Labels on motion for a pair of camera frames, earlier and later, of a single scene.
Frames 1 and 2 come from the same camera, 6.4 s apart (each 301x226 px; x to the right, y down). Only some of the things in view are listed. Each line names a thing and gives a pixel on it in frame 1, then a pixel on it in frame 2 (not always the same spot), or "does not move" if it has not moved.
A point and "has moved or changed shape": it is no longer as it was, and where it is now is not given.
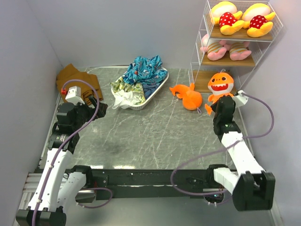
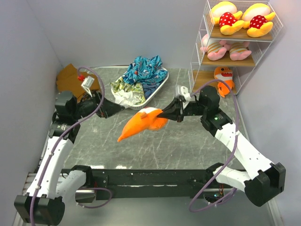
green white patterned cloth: x=126 y=95 does not move
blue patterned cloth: x=148 y=72 does not move
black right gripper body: x=214 y=107 to x=194 y=108
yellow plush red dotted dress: x=255 y=17 does not move
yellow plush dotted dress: x=225 y=13 does not move
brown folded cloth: x=70 y=72 does not move
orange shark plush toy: x=220 y=84 has moved or changed shape
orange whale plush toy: x=192 y=99 to x=146 y=119
